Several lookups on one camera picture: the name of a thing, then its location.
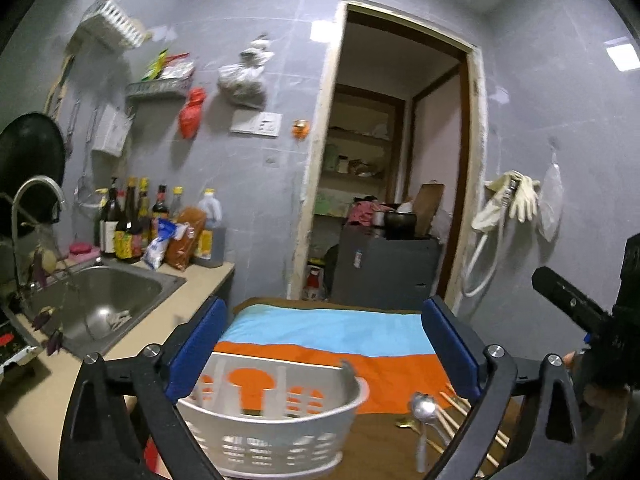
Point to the red and white bottle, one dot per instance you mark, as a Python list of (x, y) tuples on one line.
[(314, 282)]

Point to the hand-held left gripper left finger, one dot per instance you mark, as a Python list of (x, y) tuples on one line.
[(200, 345)]

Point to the red plastic bag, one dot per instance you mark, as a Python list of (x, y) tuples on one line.
[(192, 115)]

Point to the gold metal spoon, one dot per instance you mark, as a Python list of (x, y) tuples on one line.
[(407, 422)]

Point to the black pot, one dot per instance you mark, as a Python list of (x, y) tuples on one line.
[(399, 225)]

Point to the pink lidded container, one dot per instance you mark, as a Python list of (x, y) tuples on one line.
[(84, 251)]

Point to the white hanging box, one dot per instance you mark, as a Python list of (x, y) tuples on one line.
[(112, 130)]

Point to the wooden cutting board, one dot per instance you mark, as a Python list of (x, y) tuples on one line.
[(430, 207)]

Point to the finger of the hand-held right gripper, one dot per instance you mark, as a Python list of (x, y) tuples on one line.
[(570, 300)]

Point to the wooden door frame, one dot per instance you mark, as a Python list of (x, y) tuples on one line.
[(327, 110)]

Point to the white slatted wall basket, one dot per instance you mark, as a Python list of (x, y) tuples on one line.
[(112, 22)]

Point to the person's right forearm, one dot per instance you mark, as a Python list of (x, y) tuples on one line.
[(605, 410)]

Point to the curved metal faucet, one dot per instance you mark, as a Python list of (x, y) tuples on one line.
[(30, 190)]

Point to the grey cabinet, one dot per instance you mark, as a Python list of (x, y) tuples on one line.
[(385, 270)]

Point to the wooden storage shelf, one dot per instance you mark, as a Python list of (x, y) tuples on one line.
[(357, 160)]

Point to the silver metal spoon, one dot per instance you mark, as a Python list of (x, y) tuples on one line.
[(424, 407)]

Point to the white and blue bag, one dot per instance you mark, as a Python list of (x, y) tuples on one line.
[(160, 245)]

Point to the white wall socket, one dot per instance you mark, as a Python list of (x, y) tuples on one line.
[(256, 124)]

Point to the blue orange brown striped cloth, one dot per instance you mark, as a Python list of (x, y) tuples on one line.
[(325, 330)]

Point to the white plastic utensil basket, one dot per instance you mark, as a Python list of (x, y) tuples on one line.
[(280, 440)]

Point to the pink cloth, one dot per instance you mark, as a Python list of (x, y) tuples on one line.
[(362, 212)]

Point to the stainless steel sink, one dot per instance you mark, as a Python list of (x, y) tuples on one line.
[(115, 300)]

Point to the clear bag of dried goods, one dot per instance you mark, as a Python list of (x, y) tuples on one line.
[(242, 82)]

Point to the orange wall hook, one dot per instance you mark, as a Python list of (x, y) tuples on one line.
[(300, 129)]

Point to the plastic cooking oil bottle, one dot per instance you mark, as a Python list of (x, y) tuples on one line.
[(211, 210)]

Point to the beige kitchen counter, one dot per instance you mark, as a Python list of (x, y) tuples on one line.
[(165, 320)]

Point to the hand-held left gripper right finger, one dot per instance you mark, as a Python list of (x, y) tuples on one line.
[(452, 350)]

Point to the wooden chopstick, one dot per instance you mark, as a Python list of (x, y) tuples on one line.
[(455, 402), (446, 420)]

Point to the black wok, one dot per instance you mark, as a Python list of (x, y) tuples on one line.
[(30, 160)]

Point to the cream rubber gloves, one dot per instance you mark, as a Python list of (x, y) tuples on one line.
[(522, 197)]

